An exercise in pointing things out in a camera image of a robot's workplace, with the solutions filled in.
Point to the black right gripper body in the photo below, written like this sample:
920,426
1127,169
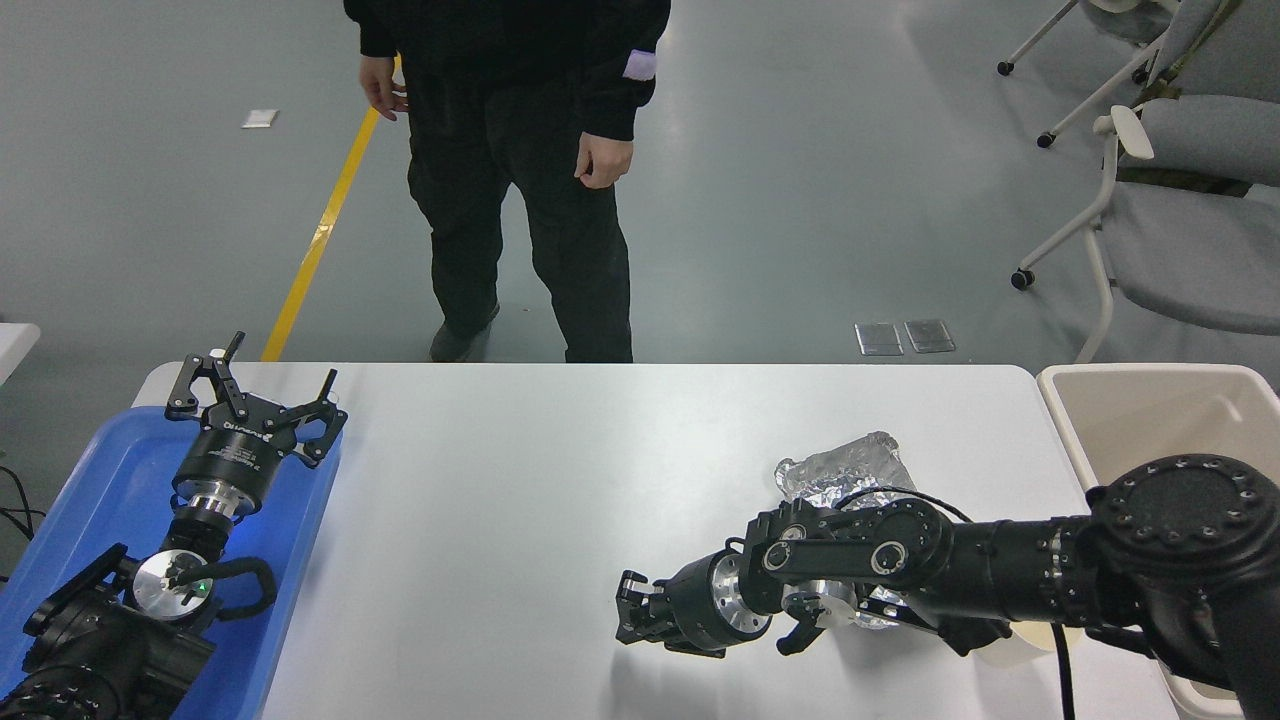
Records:
692,605

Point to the metal floor plate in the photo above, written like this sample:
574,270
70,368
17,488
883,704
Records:
879,339
930,336

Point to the large pale plastic bin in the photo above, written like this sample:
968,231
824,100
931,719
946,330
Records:
1150,420

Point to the grey chair with white frame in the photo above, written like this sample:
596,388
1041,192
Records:
1004,68
1230,50
1200,260

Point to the white paper sheet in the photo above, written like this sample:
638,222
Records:
260,118

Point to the crumpled silver foil tray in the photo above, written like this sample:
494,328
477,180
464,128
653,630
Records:
840,465

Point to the small white table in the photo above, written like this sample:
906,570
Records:
15,345

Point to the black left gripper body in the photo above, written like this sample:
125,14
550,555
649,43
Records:
235,455

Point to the person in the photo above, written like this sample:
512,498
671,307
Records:
500,120

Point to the person's left hand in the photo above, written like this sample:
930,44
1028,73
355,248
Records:
605,162

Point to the blue plastic tray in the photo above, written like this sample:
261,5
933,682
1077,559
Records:
110,470

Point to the person's right hand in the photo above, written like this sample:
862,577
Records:
382,88

